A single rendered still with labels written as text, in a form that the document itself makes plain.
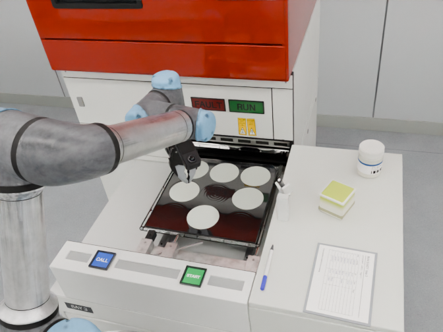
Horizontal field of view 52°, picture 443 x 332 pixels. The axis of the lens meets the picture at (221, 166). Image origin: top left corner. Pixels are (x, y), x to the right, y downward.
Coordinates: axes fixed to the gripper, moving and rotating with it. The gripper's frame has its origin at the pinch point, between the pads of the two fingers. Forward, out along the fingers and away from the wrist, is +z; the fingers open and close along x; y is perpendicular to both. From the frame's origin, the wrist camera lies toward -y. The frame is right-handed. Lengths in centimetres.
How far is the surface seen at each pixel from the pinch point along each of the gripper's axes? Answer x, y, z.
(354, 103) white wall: -145, 107, 80
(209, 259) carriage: 3.5, -22.0, 11.2
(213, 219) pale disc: -3.1, -9.7, 9.3
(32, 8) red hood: 26, 50, -44
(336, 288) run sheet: -18, -51, 2
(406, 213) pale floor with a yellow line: -122, 26, 100
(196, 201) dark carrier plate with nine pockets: -1.2, -0.1, 9.3
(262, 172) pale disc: -25.7, 2.2, 9.4
